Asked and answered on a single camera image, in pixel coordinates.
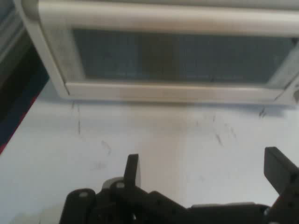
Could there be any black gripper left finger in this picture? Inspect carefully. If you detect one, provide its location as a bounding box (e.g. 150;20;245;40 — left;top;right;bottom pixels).
59;154;152;224

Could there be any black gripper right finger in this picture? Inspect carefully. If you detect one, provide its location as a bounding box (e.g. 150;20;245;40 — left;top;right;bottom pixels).
264;147;299;224

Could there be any glass oven door with handle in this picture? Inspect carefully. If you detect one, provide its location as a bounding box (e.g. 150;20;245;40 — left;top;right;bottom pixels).
21;0;299;103

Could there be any white toaster oven body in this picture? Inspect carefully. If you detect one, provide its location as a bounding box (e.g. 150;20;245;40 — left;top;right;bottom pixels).
13;0;299;105

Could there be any aluminium frame rail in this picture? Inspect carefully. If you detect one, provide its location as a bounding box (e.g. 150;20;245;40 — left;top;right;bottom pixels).
0;0;25;62

